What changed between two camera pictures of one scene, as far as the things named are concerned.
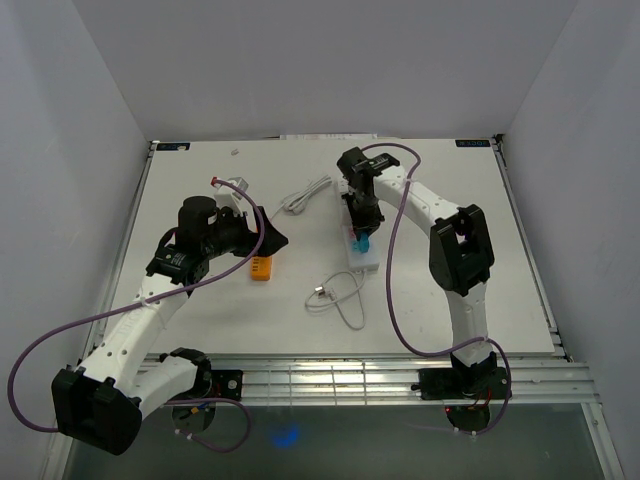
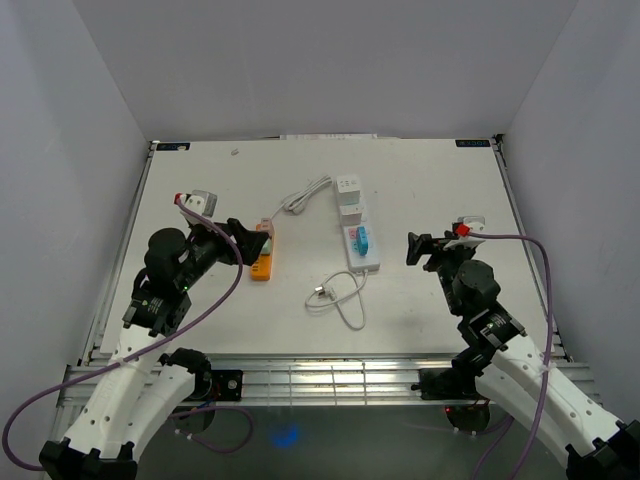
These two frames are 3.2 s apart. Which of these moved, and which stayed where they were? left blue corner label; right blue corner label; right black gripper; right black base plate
Moved: right black gripper
Stayed: left blue corner label; right black base plate; right blue corner label
